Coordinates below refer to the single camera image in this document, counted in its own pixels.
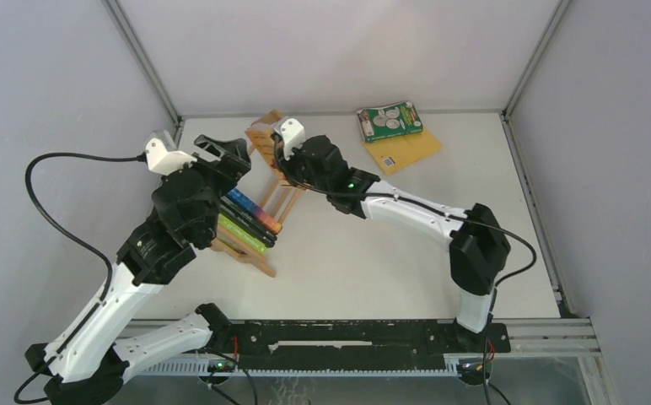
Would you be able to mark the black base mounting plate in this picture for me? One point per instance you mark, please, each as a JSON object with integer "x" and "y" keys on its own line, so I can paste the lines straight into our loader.
{"x": 355, "y": 344}

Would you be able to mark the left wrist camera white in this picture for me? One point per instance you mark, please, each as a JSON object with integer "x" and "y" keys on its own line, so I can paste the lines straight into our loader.
{"x": 162, "y": 155}

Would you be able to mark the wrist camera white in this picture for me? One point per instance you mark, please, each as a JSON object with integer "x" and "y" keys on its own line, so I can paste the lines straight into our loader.
{"x": 292, "y": 134}
{"x": 162, "y": 155}

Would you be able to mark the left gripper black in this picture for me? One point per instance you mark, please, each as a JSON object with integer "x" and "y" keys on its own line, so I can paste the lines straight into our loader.
{"x": 234, "y": 163}

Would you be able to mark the wooden book rack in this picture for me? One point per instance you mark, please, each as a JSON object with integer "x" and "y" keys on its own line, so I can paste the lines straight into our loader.
{"x": 278, "y": 202}

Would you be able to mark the Alice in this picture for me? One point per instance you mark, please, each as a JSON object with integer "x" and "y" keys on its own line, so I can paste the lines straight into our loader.
{"x": 248, "y": 217}

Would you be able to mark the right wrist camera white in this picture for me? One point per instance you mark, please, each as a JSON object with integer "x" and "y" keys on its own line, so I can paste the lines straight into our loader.
{"x": 292, "y": 134}

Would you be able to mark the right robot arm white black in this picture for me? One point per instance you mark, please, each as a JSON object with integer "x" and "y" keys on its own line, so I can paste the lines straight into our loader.
{"x": 477, "y": 246}

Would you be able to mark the orange booklet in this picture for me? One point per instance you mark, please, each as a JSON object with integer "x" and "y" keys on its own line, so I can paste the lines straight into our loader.
{"x": 260, "y": 134}

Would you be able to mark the blue Jane Eyre book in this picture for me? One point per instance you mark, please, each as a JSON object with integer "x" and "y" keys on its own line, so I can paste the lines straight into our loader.
{"x": 268, "y": 220}

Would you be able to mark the thin dark book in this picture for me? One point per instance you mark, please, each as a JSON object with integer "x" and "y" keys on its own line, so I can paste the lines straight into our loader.
{"x": 269, "y": 242}

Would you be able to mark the white cable duct strip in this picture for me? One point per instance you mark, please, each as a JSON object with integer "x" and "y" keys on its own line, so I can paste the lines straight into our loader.
{"x": 191, "y": 366}

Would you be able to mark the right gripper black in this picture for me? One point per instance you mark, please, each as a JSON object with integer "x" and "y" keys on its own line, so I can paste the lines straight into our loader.
{"x": 287, "y": 164}

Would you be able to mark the green Macmillan book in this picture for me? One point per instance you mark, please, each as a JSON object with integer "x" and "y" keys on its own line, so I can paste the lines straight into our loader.
{"x": 389, "y": 121}

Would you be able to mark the light green paperback book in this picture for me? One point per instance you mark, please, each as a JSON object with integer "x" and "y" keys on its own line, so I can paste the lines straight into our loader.
{"x": 235, "y": 237}

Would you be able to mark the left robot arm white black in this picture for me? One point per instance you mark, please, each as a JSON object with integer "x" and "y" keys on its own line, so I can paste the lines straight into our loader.
{"x": 91, "y": 361}

